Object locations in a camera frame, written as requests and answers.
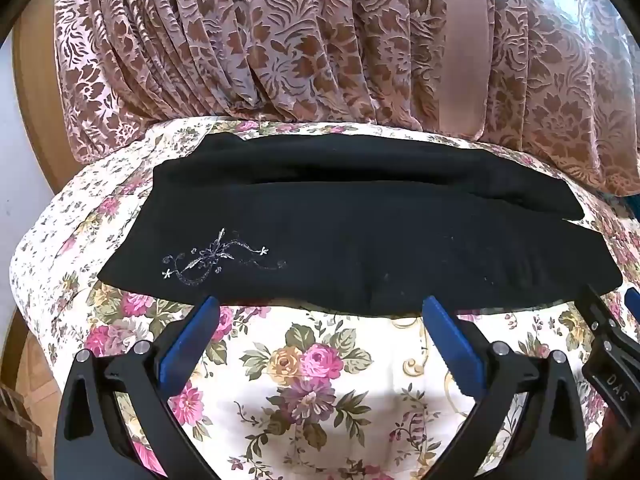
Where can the blue box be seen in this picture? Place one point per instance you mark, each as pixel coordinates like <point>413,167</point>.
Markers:
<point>632,202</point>

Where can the black pants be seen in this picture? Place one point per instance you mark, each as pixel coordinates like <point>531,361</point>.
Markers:
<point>350,240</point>

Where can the wooden board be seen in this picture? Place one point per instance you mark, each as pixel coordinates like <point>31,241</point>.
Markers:
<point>32,100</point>

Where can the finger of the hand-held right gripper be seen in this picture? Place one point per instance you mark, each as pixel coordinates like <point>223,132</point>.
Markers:
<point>634,302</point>
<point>607,340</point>

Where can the floral blanket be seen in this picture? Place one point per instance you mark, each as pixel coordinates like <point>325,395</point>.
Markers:
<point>310,370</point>

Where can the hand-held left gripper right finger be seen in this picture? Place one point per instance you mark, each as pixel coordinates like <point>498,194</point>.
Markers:
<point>450,342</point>

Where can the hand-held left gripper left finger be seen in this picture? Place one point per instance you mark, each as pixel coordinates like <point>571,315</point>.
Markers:
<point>192,337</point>

